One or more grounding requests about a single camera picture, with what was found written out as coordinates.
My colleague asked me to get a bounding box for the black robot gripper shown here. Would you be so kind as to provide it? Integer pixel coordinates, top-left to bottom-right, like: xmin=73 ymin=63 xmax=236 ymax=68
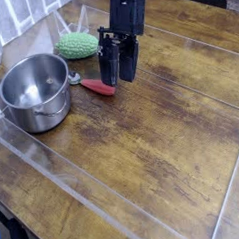
xmin=98 ymin=0 xmax=146 ymax=87

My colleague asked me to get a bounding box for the pink handled metal spoon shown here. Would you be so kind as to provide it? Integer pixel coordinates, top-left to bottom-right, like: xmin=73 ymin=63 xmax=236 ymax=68
xmin=68 ymin=71 xmax=116 ymax=96

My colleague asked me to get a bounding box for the stainless steel pot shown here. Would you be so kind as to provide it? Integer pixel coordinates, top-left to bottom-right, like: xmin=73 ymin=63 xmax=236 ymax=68
xmin=0 ymin=53 xmax=71 ymax=133

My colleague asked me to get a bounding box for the green bitter melon toy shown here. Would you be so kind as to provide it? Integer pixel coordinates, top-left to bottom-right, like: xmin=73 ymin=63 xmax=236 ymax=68
xmin=55 ymin=32 xmax=99 ymax=59

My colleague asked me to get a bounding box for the clear acrylic barrier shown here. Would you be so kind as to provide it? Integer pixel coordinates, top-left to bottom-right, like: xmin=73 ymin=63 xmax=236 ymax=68
xmin=0 ymin=6 xmax=239 ymax=239

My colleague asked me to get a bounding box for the black table leg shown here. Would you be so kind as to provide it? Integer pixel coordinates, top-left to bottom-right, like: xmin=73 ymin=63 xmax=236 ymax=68
xmin=0 ymin=210 xmax=29 ymax=239

